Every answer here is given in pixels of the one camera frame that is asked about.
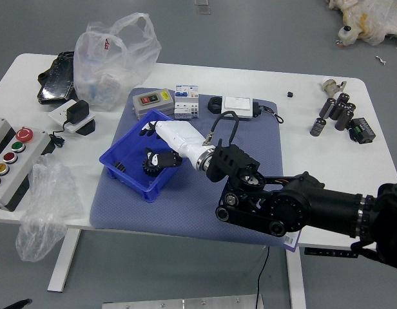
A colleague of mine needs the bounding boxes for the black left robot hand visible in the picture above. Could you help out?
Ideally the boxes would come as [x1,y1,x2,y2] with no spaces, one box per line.
[0,296,34,309]

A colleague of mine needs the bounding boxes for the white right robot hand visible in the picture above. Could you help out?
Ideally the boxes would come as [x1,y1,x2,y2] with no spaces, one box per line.
[139,119,215,170]

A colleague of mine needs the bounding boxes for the big black gear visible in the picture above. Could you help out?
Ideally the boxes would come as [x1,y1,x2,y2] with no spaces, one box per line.
[142,157,164,177]

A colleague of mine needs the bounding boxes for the black hex nut block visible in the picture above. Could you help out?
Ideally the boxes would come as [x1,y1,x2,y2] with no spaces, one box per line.
[207,96,224,114]

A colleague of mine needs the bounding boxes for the blue plastic box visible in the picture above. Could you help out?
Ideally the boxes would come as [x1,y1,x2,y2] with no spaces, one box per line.
[99,108,191,203]

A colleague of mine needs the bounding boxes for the grey control box, coloured buttons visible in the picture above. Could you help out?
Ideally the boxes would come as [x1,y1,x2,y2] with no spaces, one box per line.
[0,116,52,212]

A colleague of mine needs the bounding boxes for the white circuit breaker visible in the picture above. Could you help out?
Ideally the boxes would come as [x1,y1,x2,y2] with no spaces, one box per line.
[173,84,200,122]

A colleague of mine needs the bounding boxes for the white table leg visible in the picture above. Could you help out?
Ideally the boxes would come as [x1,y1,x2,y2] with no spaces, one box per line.
[47,229,82,293]
[284,246,307,309]

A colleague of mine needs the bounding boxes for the blue-grey mat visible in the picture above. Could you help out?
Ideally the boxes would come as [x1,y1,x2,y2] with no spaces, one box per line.
[89,87,299,248]

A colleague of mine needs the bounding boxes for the black base block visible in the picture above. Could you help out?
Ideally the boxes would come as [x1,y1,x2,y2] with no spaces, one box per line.
[76,118,98,136]

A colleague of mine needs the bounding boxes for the white translucent plastic bag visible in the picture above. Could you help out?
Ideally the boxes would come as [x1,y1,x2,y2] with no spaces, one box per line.
[73,13,163,113]

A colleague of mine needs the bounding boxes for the black power adapter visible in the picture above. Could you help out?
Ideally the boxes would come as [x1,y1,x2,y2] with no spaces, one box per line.
[66,99,90,125]

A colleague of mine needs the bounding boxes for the clear crumpled plastic bag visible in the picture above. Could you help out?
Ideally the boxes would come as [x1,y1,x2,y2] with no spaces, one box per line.
[15,153,85,262]

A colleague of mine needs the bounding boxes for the white socket plate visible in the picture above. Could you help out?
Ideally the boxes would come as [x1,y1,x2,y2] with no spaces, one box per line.
[48,98,96,133]

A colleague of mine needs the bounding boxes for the small clear floor item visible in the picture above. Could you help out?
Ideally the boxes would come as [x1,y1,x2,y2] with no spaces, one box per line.
[194,0,211,15]

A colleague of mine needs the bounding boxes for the black keyboard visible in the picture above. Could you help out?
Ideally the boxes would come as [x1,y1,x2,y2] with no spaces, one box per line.
[37,50,77,104]

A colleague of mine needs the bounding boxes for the purple mat tag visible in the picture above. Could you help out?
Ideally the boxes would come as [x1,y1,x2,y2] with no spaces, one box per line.
[283,230,303,252]

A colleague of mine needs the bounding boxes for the beige metal connector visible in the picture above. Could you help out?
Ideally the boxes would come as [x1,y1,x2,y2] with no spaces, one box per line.
[321,79,347,96]

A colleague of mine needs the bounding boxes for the silver metal plate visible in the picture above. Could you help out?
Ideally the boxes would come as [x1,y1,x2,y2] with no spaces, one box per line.
[101,294,264,309]

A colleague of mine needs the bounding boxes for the black terminal module, green parts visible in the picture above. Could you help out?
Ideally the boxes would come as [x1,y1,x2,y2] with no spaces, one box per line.
[348,117,376,145]

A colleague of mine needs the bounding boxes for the black table control panel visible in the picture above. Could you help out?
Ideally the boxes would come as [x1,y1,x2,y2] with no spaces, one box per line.
[304,247,360,259]

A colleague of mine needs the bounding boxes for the plastic-wrapped plush toy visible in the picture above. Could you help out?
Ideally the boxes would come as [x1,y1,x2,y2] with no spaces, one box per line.
[327,0,397,46]

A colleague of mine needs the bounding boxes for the grey push-button switch box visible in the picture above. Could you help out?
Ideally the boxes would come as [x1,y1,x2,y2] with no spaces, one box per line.
[132,89,175,122]

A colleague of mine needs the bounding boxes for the white wall switch panel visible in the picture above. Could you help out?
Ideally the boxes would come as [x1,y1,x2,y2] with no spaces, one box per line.
[220,95,255,120]

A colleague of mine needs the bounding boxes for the red and black wires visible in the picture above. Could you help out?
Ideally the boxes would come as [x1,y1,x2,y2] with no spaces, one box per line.
[261,106,285,125]

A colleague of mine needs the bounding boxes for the black adapter cord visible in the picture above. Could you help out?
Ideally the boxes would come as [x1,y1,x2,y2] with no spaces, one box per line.
[49,120,70,149]

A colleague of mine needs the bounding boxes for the thin black hanging cable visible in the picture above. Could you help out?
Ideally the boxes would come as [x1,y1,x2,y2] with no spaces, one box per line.
[255,246,271,309]

